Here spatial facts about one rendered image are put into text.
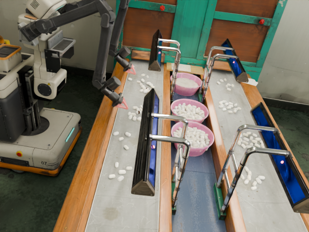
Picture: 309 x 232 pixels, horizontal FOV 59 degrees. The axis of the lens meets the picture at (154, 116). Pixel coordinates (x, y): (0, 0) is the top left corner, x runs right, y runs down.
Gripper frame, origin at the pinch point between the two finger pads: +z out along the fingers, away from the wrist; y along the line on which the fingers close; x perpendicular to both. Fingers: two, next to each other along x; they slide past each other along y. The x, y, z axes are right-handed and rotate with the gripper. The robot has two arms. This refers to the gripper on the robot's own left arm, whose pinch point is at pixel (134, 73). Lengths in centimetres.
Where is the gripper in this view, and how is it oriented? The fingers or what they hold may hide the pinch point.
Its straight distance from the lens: 219.6
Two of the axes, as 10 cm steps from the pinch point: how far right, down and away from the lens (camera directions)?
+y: 0.4, -5.8, 8.2
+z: 6.7, 6.2, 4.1
